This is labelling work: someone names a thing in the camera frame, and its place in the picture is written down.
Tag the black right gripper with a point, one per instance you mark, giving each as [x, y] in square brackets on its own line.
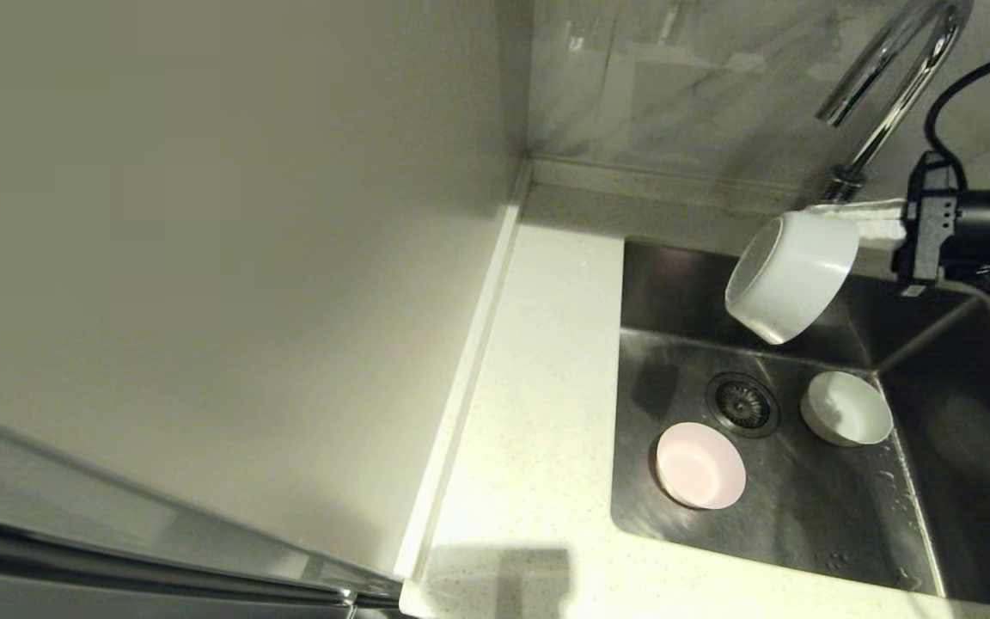
[929, 223]

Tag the white ceramic bowl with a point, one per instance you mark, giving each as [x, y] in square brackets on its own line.
[791, 275]
[847, 411]

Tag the pink ceramic bowl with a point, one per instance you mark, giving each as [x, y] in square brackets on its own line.
[699, 466]

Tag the stainless steel sink basin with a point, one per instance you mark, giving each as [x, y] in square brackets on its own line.
[804, 516]

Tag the chrome gooseneck faucet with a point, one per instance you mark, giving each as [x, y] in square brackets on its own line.
[899, 94]

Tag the round metal drain strainer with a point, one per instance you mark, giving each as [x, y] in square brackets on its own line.
[742, 404]

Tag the white counter edge strip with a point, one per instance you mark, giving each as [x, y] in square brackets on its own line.
[461, 387]

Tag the white cabinet side panel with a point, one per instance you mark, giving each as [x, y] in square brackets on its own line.
[203, 258]

